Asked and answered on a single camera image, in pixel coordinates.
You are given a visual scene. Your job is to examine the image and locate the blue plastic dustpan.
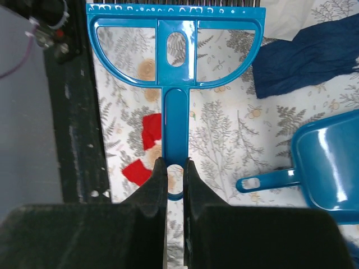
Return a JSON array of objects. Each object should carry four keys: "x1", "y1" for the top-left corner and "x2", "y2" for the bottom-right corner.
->
[{"x1": 236, "y1": 110, "x2": 358, "y2": 225}]

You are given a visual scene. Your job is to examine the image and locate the red paper scrap left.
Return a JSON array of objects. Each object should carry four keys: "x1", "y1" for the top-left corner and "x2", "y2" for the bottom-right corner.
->
[{"x1": 141, "y1": 113, "x2": 162, "y2": 151}]

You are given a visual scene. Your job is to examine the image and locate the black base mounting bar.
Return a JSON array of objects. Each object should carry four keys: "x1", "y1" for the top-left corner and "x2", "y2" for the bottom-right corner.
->
[{"x1": 1, "y1": 1, "x2": 111, "y2": 203}]

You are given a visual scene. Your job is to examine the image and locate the floral table cloth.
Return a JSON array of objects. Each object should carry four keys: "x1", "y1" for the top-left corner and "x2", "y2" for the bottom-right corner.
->
[{"x1": 94, "y1": 1, "x2": 358, "y2": 268}]

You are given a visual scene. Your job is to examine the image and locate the red paper scrap middle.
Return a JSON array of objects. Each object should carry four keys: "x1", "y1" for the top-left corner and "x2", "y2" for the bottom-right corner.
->
[{"x1": 122, "y1": 159, "x2": 152, "y2": 187}]

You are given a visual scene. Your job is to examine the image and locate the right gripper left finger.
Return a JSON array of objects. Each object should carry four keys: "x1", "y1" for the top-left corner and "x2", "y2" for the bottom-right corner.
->
[{"x1": 1, "y1": 158, "x2": 168, "y2": 268}]

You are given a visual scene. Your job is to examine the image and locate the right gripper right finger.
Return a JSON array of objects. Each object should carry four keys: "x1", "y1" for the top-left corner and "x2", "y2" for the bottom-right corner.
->
[{"x1": 183, "y1": 159, "x2": 356, "y2": 268}]

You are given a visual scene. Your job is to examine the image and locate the red paper scrap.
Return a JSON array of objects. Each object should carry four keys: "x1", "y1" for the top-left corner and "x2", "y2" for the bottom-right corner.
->
[
  {"x1": 141, "y1": 113, "x2": 162, "y2": 151},
  {"x1": 122, "y1": 159, "x2": 152, "y2": 187}
]

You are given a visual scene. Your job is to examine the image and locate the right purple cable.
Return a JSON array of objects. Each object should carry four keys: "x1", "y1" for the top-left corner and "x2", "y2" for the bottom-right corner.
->
[{"x1": 0, "y1": 22, "x2": 36, "y2": 79}]

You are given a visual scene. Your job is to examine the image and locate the blue hand brush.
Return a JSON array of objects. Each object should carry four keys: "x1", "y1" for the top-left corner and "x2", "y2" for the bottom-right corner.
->
[{"x1": 86, "y1": 3, "x2": 266, "y2": 202}]

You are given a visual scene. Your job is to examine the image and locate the dark blue paper scrap middle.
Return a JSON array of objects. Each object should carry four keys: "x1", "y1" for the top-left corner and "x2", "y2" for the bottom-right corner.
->
[{"x1": 252, "y1": 14, "x2": 358, "y2": 99}]

